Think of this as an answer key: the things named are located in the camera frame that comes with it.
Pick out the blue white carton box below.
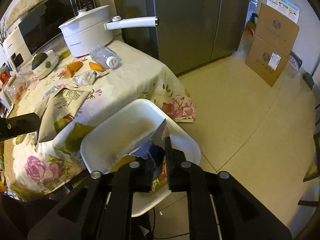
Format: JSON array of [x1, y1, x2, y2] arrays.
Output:
[[107, 119, 171, 193]]

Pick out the grey double-door refrigerator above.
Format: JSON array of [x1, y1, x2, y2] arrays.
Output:
[[114, 0, 249, 74]]

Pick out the glass jar with oranges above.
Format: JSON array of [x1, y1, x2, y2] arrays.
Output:
[[4, 75, 28, 103]]

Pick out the silver printed snack wrapper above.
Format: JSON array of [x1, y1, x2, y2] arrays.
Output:
[[72, 70, 108, 86]]

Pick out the brown paper bag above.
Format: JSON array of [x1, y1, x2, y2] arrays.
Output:
[[35, 86, 92, 143]]

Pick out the dry branches in vase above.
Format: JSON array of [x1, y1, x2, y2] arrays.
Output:
[[0, 18, 7, 45]]

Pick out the white plastic trash bin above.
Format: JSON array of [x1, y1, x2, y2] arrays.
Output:
[[80, 98, 202, 218]]

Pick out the red instant noodle cup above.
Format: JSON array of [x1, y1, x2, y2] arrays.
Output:
[[158, 157, 168, 179]]

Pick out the lower cardboard box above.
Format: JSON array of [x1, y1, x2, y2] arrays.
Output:
[[245, 36, 288, 87]]

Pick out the dark green squash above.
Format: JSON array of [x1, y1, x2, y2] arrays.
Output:
[[31, 53, 48, 70]]

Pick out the floral tablecloth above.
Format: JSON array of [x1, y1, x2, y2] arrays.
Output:
[[4, 41, 196, 201]]

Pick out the upper cardboard box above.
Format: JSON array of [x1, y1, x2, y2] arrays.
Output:
[[255, 3, 299, 57]]

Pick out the white electric pot with handle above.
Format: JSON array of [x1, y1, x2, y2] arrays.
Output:
[[59, 5, 158, 57]]

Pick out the clear plastic bottle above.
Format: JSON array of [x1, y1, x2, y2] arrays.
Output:
[[89, 46, 121, 69]]

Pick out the stacked white ceramic bowls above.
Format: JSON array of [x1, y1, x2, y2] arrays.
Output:
[[32, 49, 59, 80]]

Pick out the black cable on floor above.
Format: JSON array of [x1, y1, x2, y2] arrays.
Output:
[[150, 204, 190, 240]]

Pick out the orange peel piece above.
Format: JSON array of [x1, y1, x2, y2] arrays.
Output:
[[66, 61, 83, 77], [89, 62, 105, 72]]

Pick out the red tea tin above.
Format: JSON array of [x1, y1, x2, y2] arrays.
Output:
[[0, 70, 10, 84]]

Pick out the blue white wall poster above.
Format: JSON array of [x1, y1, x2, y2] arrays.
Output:
[[266, 0, 300, 24]]

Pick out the cardboard box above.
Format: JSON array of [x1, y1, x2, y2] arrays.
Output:
[[245, 36, 288, 87], [255, 3, 299, 57]]

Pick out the black microwave oven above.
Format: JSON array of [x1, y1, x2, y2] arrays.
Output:
[[18, 0, 96, 54]]

